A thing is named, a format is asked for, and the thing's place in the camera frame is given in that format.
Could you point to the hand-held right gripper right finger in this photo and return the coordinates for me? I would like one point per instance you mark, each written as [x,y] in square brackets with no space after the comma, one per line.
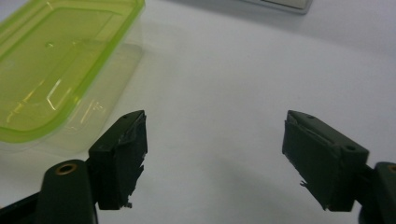
[320,168]

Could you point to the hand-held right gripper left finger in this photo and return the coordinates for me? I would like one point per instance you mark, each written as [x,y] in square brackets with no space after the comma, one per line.
[116,161]

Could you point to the clear container with green lid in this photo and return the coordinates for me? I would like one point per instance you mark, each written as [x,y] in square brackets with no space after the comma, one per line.
[49,68]

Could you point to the grey flat device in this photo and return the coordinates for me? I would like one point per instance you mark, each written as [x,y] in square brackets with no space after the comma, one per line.
[280,4]

